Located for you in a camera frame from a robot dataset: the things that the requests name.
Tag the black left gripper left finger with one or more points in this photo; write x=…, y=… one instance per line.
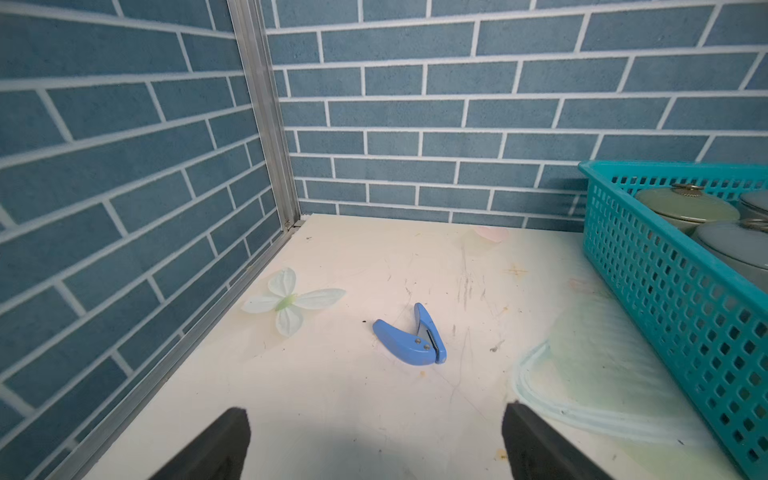
x=218, y=452

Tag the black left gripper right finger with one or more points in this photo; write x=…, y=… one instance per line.
x=537, y=451

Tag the olive green tea canister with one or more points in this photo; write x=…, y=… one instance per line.
x=686, y=206

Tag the grey blue tea canister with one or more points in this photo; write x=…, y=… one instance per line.
x=741, y=244

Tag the teal plastic basket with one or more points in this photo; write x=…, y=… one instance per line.
x=705, y=321

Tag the white fabric butterfly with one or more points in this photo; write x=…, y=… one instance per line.
x=287, y=305

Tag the aluminium corner post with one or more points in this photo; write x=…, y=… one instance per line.
x=252, y=41

